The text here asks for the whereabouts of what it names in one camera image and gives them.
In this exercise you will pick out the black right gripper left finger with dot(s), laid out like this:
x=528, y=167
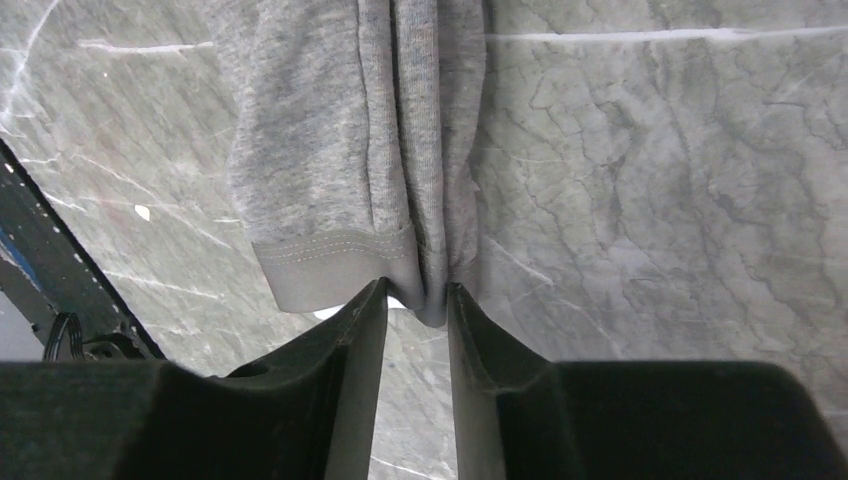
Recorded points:
x=303, y=411

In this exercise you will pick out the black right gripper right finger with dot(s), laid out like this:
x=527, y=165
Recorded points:
x=518, y=415

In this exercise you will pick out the grey boxer briefs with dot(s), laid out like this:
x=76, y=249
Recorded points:
x=355, y=122

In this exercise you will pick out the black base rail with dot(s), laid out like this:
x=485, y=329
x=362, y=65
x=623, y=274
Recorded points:
x=72, y=309

